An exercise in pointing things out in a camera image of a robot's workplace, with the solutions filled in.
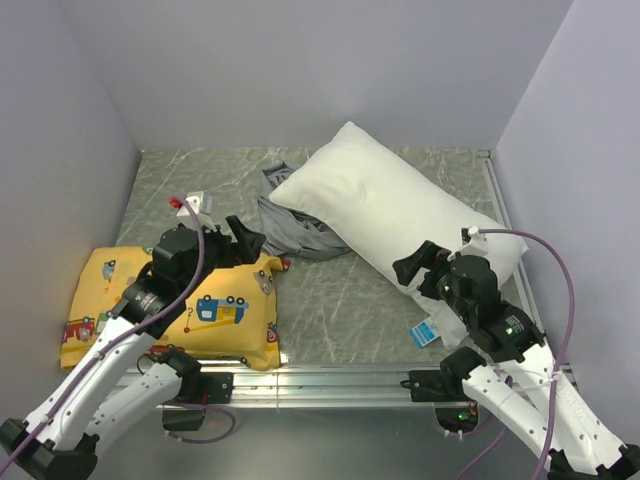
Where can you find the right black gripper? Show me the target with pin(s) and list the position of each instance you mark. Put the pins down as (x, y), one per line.
(430, 255)

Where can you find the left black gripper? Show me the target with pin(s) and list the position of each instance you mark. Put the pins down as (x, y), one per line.
(247, 249)

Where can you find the grey pillowcase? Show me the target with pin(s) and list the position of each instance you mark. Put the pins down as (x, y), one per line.
(289, 232)

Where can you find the white pillow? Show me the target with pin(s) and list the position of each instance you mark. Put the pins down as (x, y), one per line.
(378, 204)

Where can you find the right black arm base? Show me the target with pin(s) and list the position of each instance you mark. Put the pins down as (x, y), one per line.
(455, 412)

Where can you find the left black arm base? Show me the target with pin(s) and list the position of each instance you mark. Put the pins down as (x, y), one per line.
(198, 392)

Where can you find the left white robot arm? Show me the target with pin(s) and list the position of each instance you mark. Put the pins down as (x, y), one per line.
(66, 435)

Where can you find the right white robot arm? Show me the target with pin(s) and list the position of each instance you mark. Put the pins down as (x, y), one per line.
(513, 372)

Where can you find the yellow cartoon print pillow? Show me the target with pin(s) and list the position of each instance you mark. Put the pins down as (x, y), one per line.
(231, 315)

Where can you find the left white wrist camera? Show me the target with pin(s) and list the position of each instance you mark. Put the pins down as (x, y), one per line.
(196, 204)

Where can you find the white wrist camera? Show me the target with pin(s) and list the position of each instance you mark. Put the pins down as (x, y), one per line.
(196, 204)
(472, 237)

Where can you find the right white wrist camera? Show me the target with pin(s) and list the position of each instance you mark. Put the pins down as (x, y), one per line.
(472, 237)

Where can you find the aluminium front rail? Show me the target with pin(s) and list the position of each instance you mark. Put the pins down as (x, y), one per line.
(307, 386)

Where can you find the aluminium side rail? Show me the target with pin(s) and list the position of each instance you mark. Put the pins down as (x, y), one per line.
(518, 287)

